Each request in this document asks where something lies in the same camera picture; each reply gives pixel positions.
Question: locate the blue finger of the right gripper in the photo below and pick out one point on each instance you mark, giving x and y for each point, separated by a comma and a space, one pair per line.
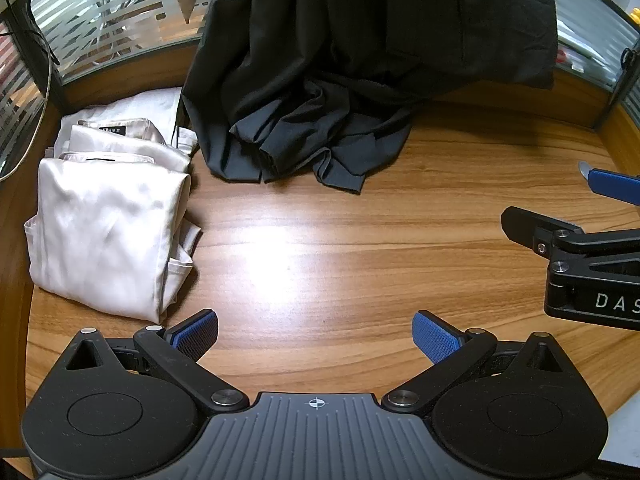
611, 184

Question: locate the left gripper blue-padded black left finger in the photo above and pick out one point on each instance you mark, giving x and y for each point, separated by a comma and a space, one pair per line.
172, 354

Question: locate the folded white garment stack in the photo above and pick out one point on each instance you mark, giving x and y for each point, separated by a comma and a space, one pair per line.
145, 124

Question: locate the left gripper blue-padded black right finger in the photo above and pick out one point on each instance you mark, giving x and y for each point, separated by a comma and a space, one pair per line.
455, 355

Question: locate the black cloth garment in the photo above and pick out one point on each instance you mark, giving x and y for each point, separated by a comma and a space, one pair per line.
332, 86

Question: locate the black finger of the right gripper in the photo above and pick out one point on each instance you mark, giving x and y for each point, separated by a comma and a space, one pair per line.
533, 231

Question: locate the cream satin shirt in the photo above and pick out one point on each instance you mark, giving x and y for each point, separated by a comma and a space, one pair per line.
110, 233

